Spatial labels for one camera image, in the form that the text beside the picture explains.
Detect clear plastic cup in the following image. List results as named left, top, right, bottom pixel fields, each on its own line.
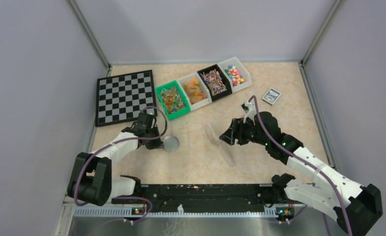
left=204, top=122, right=222, bottom=146

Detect white bin colourful candies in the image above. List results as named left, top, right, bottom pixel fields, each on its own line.
left=217, top=57, right=252, bottom=93

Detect green candy bin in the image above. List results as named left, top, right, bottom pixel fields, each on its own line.
left=155, top=81, right=191, bottom=120

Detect white bin orange candies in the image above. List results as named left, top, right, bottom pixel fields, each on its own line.
left=177, top=72, right=212, bottom=111

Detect clear plastic scoop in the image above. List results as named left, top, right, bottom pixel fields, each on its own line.
left=218, top=141, right=236, bottom=167

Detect white cable duct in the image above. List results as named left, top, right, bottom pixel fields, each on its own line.
left=74, top=206, right=294, bottom=218

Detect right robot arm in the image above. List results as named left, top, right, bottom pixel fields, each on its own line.
left=219, top=112, right=383, bottom=236

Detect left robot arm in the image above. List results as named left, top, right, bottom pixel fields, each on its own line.
left=67, top=112, right=163, bottom=206

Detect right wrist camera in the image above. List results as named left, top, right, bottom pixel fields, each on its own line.
left=241, top=101, right=257, bottom=123

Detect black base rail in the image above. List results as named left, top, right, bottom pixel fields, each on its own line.
left=111, top=184, right=296, bottom=218

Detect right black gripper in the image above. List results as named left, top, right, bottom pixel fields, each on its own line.
left=219, top=116, right=269, bottom=146

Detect black candy bin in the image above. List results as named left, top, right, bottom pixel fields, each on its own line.
left=197, top=64, right=233, bottom=102

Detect blue playing card box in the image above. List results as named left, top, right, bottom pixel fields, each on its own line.
left=261, top=88, right=281, bottom=106

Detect black grey chessboard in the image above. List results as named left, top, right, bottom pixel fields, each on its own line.
left=95, top=70, right=158, bottom=127

